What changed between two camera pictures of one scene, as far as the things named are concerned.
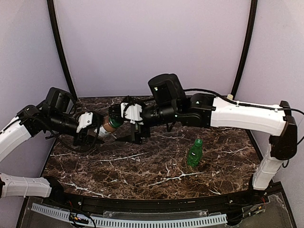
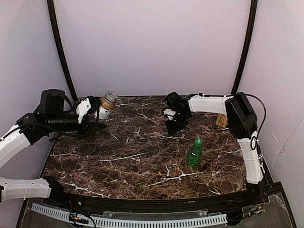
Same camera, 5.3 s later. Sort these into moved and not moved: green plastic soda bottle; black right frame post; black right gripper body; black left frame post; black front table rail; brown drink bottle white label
Moved: brown drink bottle white label; black right gripper body
Not moved: green plastic soda bottle; black front table rail; black left frame post; black right frame post
